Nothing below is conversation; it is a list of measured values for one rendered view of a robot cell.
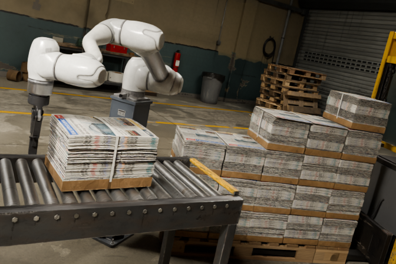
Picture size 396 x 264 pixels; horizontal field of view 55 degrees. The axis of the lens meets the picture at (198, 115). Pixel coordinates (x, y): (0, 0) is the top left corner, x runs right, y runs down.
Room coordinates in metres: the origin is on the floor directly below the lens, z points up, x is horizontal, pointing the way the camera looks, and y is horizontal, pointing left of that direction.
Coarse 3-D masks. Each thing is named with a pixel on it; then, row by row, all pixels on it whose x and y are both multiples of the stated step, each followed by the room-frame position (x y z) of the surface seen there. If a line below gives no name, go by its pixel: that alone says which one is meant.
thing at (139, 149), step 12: (108, 120) 1.64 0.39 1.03; (120, 120) 1.67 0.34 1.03; (132, 120) 1.72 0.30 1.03; (120, 132) 1.48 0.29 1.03; (132, 132) 1.52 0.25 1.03; (144, 132) 1.56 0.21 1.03; (132, 144) 1.46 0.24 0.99; (144, 144) 1.50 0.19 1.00; (156, 144) 1.53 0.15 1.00; (132, 156) 1.47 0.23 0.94; (144, 156) 1.50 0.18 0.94; (156, 156) 1.53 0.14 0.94; (120, 168) 1.45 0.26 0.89; (132, 168) 1.48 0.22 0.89; (144, 168) 1.51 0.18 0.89
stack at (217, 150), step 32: (192, 128) 2.69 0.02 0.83; (224, 160) 2.44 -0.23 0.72; (256, 160) 2.50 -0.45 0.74; (288, 160) 2.55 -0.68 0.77; (320, 160) 2.62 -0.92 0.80; (224, 192) 2.44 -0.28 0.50; (256, 192) 2.50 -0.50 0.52; (288, 192) 2.56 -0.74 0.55; (320, 192) 2.63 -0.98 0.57; (256, 224) 2.52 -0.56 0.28; (288, 224) 2.58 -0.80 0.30; (320, 224) 2.65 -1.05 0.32; (256, 256) 2.54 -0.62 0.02
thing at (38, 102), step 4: (28, 96) 1.37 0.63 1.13; (32, 96) 1.36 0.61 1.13; (36, 96) 1.36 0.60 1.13; (40, 96) 1.37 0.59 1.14; (48, 96) 1.40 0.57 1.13; (28, 100) 1.37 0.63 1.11; (32, 100) 1.36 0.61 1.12; (36, 100) 1.36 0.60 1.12; (40, 100) 1.36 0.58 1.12; (44, 100) 1.37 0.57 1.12; (48, 100) 1.40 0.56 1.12; (32, 104) 1.36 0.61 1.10; (36, 104) 1.36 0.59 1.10; (40, 104) 1.36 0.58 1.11; (44, 104) 1.38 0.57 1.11; (48, 104) 1.40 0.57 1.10; (36, 108) 1.36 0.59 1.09; (40, 108) 1.37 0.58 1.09; (36, 112) 1.36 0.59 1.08
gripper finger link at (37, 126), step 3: (36, 117) 1.34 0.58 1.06; (42, 117) 1.35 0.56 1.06; (36, 120) 1.34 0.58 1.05; (36, 123) 1.35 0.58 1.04; (39, 123) 1.36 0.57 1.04; (36, 126) 1.35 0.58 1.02; (39, 126) 1.36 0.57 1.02; (33, 129) 1.36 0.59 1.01; (36, 129) 1.36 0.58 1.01; (39, 129) 1.36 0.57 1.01; (33, 132) 1.35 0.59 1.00; (36, 132) 1.36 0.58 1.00; (39, 132) 1.37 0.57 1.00; (33, 135) 1.36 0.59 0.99; (36, 135) 1.36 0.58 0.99
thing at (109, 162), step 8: (96, 120) 1.60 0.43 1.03; (104, 120) 1.62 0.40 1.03; (104, 128) 1.49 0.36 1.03; (112, 136) 1.41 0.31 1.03; (120, 136) 1.43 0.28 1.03; (112, 144) 1.41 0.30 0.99; (120, 144) 1.44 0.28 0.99; (112, 152) 1.42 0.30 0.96; (120, 152) 1.44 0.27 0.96; (112, 160) 1.42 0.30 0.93; (120, 160) 1.44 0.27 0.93; (104, 176) 1.41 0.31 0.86
